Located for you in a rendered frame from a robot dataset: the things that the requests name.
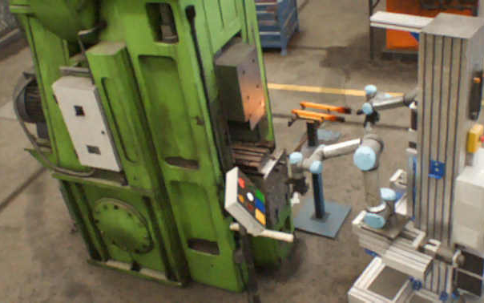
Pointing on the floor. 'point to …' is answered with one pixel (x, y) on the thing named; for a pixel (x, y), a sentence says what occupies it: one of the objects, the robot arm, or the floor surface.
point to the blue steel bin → (276, 22)
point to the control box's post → (249, 261)
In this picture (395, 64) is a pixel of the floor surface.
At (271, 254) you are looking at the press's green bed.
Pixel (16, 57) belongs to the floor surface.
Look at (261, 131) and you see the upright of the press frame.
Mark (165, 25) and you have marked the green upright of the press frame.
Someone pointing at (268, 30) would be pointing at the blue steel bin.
